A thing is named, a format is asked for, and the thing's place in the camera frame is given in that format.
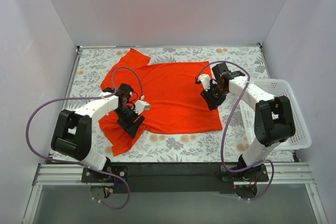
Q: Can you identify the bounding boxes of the orange t shirt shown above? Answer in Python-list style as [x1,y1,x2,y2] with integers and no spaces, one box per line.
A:
[99,49,223,156]

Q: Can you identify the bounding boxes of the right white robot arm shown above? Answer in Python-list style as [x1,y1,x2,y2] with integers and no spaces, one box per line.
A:
[195,61,296,181]

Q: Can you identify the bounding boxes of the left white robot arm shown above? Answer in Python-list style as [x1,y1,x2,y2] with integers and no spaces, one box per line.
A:
[51,83,151,182]

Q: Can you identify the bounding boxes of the floral table mat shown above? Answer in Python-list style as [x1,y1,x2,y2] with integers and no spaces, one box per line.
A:
[52,46,295,163]

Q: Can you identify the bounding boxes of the white plastic basket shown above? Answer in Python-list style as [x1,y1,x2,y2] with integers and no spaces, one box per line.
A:
[240,79,312,151]

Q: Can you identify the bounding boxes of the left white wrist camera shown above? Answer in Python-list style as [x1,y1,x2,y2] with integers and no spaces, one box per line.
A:
[134,100,151,114]

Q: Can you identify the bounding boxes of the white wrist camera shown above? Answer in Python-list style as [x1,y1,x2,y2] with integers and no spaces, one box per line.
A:
[195,74,212,91]
[134,100,151,114]

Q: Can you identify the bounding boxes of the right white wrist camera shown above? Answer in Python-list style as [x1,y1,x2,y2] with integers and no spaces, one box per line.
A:
[195,74,212,91]

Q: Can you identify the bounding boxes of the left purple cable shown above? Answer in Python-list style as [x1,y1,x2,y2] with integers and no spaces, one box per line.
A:
[25,66,144,210]

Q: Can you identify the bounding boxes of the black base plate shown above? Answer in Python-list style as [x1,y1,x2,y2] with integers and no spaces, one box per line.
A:
[81,161,270,195]

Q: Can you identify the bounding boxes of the aluminium frame rail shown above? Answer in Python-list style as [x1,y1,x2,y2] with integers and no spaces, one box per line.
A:
[33,162,314,186]

